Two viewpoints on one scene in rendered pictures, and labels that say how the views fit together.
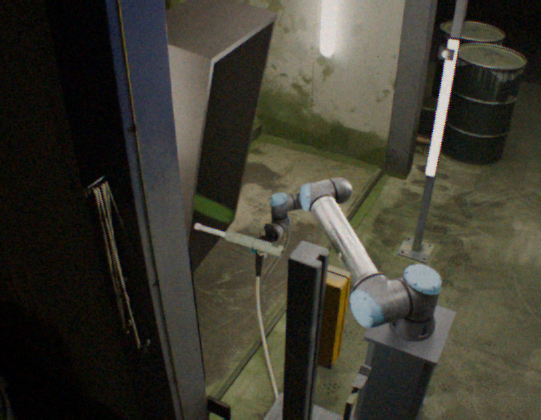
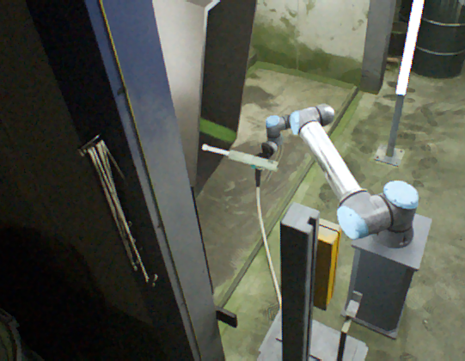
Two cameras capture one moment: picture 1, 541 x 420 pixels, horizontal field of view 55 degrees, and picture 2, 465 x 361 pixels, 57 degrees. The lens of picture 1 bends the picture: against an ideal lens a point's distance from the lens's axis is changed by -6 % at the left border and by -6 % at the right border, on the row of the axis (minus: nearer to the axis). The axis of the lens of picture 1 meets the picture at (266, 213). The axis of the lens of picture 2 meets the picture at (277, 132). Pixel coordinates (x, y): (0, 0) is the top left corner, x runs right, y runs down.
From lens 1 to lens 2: 0.25 m
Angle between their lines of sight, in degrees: 3
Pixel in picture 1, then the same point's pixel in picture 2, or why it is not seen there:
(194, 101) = (192, 46)
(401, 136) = (373, 58)
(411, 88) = (382, 17)
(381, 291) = (364, 207)
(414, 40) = not seen: outside the picture
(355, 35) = not seen: outside the picture
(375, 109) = (351, 37)
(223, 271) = (229, 180)
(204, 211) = (211, 132)
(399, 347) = (382, 253)
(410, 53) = not seen: outside the picture
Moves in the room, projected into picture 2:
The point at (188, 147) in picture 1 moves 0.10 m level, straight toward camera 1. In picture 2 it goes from (190, 86) to (192, 99)
